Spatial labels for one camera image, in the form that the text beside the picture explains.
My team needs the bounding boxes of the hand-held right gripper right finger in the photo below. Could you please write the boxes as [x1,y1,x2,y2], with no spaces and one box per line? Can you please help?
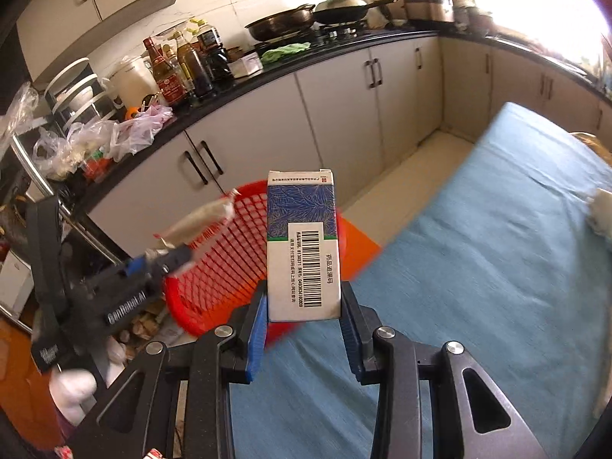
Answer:
[339,280,550,459]

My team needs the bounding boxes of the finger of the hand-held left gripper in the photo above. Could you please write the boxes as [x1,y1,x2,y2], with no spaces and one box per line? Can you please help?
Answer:
[127,246,195,279]

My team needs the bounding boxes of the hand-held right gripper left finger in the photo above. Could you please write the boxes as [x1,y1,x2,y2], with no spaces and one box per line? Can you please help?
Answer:
[67,291,269,459]

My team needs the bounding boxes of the red plastic basket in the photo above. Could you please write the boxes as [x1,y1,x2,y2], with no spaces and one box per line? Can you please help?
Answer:
[163,181,383,347]

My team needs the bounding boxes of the beige wrapper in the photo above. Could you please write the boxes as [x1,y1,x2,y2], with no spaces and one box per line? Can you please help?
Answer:
[154,190,240,255]

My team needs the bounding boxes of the blue white medicine box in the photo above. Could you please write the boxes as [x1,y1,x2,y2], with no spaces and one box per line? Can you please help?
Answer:
[266,169,343,322]

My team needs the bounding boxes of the person's left hand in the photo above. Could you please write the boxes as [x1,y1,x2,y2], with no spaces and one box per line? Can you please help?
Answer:
[50,367,99,427]

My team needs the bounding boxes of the bag of brown produce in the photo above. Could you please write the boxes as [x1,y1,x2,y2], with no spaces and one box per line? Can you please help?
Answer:
[106,296,193,370]

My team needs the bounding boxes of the white storage box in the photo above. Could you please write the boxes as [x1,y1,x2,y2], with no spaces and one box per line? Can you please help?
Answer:
[0,249,35,319]

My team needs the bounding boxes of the blue table cloth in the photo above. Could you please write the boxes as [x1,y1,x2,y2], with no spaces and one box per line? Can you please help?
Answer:
[229,102,612,459]

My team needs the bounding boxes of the clear plastic bags pile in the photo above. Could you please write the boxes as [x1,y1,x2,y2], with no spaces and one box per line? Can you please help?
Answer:
[33,121,120,182]

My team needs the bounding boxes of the white rice cooker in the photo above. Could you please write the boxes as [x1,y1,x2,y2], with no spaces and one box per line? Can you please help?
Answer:
[103,55,161,111]

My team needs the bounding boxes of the row of condiment bottles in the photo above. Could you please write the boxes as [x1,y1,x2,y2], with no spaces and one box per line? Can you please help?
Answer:
[142,18,236,108]

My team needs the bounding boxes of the small white box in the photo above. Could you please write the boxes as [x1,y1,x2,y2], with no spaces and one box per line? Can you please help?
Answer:
[228,52,264,78]

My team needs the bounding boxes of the green cloth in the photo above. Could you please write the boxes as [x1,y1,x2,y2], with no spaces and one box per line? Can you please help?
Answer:
[260,43,311,64]

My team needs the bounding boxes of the black wok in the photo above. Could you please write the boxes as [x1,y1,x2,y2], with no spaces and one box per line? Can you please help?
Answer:
[245,4,316,42]

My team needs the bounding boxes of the black gas stove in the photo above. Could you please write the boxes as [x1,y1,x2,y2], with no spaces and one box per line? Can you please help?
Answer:
[253,23,379,56]

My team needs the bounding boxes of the wok with steel lid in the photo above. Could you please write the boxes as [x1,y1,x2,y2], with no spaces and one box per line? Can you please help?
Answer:
[313,0,400,26]

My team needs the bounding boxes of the yellow plastic bag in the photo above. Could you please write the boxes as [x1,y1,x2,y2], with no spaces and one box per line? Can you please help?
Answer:
[571,130,612,164]

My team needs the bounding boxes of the steel kettle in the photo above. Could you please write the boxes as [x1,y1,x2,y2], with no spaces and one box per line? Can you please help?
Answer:
[366,5,391,30]

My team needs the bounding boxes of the steel rice cooker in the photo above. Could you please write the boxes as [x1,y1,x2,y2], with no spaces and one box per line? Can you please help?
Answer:
[402,0,456,29]

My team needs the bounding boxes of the dark cooking pot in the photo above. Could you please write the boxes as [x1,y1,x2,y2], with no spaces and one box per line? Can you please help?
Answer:
[454,0,496,34]

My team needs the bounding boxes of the grey wall cabinet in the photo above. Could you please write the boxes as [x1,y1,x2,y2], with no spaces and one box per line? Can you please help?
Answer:
[16,0,186,82]

